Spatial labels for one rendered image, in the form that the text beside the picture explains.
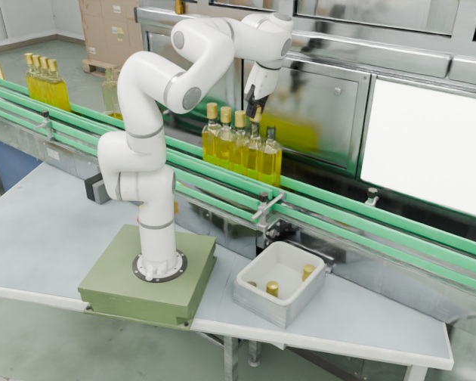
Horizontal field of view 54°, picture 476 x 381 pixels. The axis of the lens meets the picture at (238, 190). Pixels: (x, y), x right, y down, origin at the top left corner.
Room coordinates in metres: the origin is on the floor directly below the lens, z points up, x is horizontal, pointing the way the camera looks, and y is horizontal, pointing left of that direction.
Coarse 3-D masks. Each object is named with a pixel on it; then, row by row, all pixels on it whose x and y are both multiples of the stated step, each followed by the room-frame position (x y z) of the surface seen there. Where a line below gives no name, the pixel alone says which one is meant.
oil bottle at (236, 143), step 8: (232, 136) 1.35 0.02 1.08; (240, 136) 1.34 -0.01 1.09; (248, 136) 1.35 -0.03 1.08; (232, 144) 1.35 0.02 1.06; (240, 144) 1.33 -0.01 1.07; (232, 152) 1.35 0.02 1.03; (240, 152) 1.33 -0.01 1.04; (232, 160) 1.35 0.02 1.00; (240, 160) 1.33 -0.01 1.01; (232, 168) 1.35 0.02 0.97; (240, 168) 1.33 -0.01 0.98
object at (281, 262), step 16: (272, 256) 1.09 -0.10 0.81; (288, 256) 1.09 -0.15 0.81; (304, 256) 1.06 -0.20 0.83; (240, 272) 0.98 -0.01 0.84; (256, 272) 1.03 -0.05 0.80; (272, 272) 1.06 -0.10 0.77; (288, 272) 1.06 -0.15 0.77; (256, 288) 0.92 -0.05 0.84; (288, 288) 1.00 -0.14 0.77; (304, 288) 0.93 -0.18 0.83; (288, 304) 0.87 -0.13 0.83
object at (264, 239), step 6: (276, 216) 1.19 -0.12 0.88; (270, 222) 1.16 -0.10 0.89; (276, 222) 1.17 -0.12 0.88; (270, 228) 1.14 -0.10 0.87; (276, 228) 1.17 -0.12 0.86; (258, 234) 1.13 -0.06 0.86; (264, 234) 1.12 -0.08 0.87; (270, 234) 1.14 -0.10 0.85; (276, 234) 1.17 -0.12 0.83; (258, 240) 1.13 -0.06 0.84; (264, 240) 1.12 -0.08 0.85; (270, 240) 1.15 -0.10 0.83; (258, 246) 1.13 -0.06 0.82; (264, 246) 1.12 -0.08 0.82
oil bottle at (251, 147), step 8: (248, 144) 1.31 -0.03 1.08; (256, 144) 1.30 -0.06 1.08; (248, 152) 1.31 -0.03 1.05; (256, 152) 1.29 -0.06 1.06; (248, 160) 1.31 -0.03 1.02; (256, 160) 1.29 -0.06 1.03; (248, 168) 1.31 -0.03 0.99; (256, 168) 1.29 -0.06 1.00; (248, 176) 1.31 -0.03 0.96; (256, 176) 1.29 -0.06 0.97
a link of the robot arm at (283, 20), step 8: (248, 16) 1.24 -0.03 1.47; (256, 16) 1.23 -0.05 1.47; (264, 16) 1.26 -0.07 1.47; (272, 16) 1.27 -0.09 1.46; (280, 16) 1.28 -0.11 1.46; (288, 16) 1.29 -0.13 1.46; (248, 24) 1.22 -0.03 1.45; (256, 24) 1.21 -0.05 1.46; (280, 24) 1.25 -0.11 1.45; (288, 24) 1.25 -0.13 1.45
